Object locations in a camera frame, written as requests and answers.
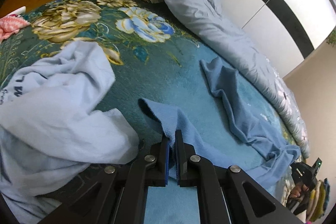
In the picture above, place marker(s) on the light blue floral quilt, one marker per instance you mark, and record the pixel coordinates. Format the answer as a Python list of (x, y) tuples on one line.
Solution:
[(206, 19)]

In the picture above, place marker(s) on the white paper roll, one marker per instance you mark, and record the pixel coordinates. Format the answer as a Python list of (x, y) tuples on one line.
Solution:
[(19, 11)]

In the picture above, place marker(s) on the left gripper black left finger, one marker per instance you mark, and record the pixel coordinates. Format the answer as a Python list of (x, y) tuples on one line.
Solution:
[(117, 194)]

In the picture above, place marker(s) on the blue fleece pants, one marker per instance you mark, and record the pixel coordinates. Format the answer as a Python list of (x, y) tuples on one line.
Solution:
[(249, 126)]

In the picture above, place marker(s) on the light blue printed sweatshirt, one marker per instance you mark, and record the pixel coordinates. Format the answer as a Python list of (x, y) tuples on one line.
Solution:
[(51, 130)]

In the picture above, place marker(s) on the green floral bed blanket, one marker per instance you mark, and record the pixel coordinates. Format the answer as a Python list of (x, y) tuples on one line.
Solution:
[(154, 57)]

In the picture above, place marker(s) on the pink knitted cloth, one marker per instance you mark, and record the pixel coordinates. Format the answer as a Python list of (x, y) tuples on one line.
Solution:
[(10, 25)]

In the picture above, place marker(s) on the person's right hand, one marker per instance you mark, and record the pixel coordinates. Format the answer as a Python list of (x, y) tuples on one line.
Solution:
[(297, 191)]

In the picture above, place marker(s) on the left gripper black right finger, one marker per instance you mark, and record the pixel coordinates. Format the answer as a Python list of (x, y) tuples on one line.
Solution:
[(226, 195)]

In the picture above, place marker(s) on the green plant wall decal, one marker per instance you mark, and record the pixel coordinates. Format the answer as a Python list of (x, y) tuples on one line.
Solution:
[(331, 39)]

